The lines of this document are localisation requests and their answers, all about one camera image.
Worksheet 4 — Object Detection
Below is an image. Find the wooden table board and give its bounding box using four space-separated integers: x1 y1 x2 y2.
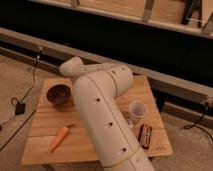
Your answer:
22 76 173 165

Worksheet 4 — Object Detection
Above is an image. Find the clear plastic cup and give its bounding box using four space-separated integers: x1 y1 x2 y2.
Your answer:
129 101 148 123

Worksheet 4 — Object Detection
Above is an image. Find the black cable right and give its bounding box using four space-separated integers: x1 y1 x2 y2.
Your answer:
183 102 213 141

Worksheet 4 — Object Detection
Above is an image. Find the black power adapter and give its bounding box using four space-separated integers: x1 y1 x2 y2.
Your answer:
15 103 25 115

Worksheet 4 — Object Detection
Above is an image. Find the black cable left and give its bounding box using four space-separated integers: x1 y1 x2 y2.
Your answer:
0 53 42 152

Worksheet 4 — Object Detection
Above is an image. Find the orange carrot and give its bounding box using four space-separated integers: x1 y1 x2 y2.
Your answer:
50 125 74 152

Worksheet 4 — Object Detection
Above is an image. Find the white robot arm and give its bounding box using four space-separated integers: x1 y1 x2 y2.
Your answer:
59 57 155 171

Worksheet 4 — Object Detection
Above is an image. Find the black and red box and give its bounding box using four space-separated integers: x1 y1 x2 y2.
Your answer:
139 124 152 149

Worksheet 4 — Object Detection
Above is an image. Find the dark purple bowl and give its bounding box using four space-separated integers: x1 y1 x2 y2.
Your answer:
46 84 71 105

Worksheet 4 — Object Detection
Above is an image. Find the black cable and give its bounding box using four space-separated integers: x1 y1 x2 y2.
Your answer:
0 53 42 152
183 102 213 141

